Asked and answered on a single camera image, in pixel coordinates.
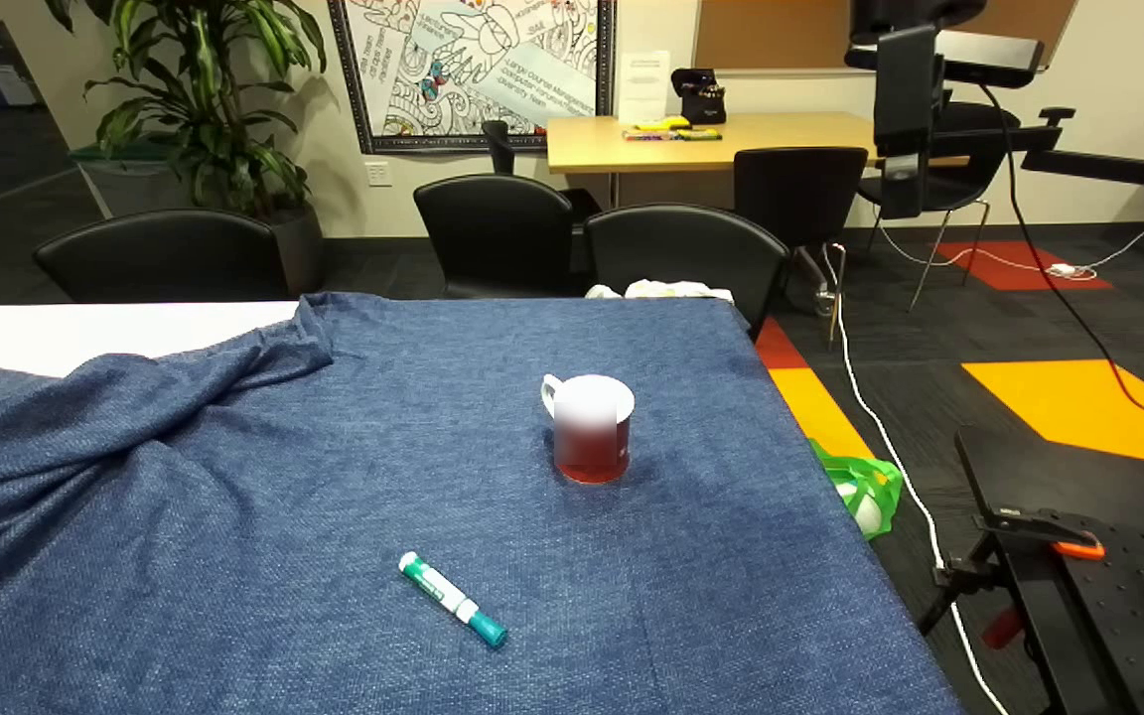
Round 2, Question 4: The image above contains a framed drawing poster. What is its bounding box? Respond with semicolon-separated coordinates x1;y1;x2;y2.
325;0;619;155

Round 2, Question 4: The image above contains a green and white marker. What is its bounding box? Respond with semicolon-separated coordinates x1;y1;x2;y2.
392;550;513;650

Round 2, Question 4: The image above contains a brown cork board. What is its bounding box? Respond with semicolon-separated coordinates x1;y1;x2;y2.
692;0;1081;73

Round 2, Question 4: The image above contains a thin white cable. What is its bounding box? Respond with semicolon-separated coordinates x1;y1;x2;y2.
866;189;1144;285

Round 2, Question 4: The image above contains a black stand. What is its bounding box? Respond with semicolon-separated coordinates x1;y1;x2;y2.
919;434;1144;715

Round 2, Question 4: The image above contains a green potted plant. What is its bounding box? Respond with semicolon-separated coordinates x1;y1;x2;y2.
46;0;329;224

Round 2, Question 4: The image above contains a light wooden desk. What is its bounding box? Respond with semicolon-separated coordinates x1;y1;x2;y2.
546;110;878;209

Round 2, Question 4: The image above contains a blue denim cloth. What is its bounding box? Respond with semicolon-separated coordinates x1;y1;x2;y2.
0;289;967;715

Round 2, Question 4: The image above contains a black cable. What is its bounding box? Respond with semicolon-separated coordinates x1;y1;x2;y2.
983;76;1144;434

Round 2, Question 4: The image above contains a white paper sign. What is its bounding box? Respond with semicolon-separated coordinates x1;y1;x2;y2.
616;46;677;127

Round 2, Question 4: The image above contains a thick white cable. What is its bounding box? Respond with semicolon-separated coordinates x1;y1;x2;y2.
815;237;1015;715

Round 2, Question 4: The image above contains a green plastic bag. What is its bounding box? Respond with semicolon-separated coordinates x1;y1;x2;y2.
808;436;905;546

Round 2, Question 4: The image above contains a grey plant pot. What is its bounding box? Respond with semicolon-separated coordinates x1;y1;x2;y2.
259;204;325;295

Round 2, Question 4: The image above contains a yellow item on desk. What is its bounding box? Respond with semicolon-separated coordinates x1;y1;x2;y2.
619;114;727;146

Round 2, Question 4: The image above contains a white crumpled cloth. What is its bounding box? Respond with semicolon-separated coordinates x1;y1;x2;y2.
584;274;739;310

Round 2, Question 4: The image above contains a red and white mug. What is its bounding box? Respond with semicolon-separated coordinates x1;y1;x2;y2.
535;371;640;487

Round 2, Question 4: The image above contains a black desk phone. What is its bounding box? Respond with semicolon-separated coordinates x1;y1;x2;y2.
669;64;731;127

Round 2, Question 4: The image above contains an orange handled clamp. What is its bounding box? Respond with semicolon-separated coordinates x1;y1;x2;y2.
987;502;1113;569

